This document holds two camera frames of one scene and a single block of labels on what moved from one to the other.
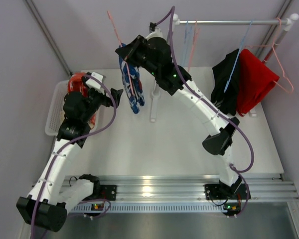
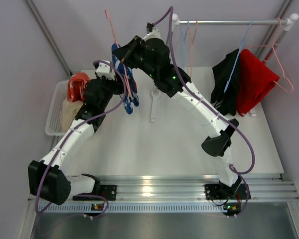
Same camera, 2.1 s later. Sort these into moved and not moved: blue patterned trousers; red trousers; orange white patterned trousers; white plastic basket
Moved: blue patterned trousers
Not moved: red trousers; orange white patterned trousers; white plastic basket
